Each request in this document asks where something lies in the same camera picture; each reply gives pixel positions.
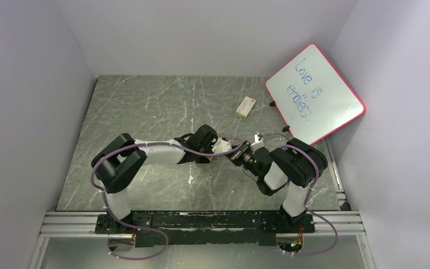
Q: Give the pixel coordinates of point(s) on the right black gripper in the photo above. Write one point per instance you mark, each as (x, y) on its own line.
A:
(235, 154)

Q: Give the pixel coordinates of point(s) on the small white eraser box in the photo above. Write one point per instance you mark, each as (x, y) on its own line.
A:
(245, 107)

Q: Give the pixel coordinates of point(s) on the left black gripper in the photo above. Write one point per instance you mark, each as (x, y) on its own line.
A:
(208, 155)

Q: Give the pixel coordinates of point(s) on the black whiteboard stand clip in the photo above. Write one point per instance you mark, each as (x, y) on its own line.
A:
(285, 128)

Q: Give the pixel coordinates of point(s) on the aluminium frame rail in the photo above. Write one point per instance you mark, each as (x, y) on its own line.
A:
(82, 224)

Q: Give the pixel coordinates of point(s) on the pink framed whiteboard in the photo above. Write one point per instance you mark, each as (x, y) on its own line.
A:
(312, 97)

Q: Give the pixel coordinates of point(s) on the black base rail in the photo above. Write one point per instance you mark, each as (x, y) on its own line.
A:
(205, 227)

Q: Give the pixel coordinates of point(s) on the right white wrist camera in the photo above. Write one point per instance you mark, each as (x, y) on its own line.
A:
(258, 141)

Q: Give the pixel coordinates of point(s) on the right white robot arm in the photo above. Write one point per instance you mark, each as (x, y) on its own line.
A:
(295, 165)

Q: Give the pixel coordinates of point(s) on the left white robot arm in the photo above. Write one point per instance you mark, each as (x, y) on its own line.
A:
(114, 168)

